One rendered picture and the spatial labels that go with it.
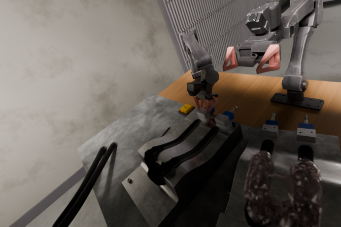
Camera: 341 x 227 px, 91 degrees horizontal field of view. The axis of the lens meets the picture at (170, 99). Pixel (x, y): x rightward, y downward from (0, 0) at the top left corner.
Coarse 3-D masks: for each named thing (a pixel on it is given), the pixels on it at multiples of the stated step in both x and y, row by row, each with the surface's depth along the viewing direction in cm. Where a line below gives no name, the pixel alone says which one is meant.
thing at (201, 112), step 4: (216, 104) 87; (200, 108) 84; (204, 108) 85; (212, 108) 83; (200, 112) 82; (204, 112) 80; (212, 112) 84; (200, 116) 83; (204, 116) 80; (208, 116) 82
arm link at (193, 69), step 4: (184, 44) 96; (188, 48) 97; (188, 52) 99; (192, 60) 106; (192, 64) 109; (192, 68) 112; (192, 72) 117; (196, 72) 115; (200, 72) 116; (196, 76) 118
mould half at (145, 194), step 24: (192, 120) 83; (144, 144) 75; (192, 144) 72; (216, 144) 67; (144, 168) 74; (192, 168) 58; (216, 168) 67; (144, 192) 65; (168, 192) 60; (192, 192) 61; (144, 216) 57; (168, 216) 55
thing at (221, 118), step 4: (224, 112) 77; (228, 112) 76; (232, 112) 76; (216, 116) 76; (220, 116) 75; (224, 116) 74; (228, 116) 75; (232, 116) 75; (216, 120) 75; (220, 120) 73; (224, 120) 72; (228, 120) 73; (220, 124) 74; (224, 124) 72
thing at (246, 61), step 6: (228, 48) 51; (228, 54) 50; (234, 54) 51; (228, 60) 49; (234, 60) 52; (240, 60) 52; (246, 60) 50; (252, 60) 49; (222, 66) 48; (228, 66) 50; (234, 66) 52; (246, 66) 51; (252, 66) 50
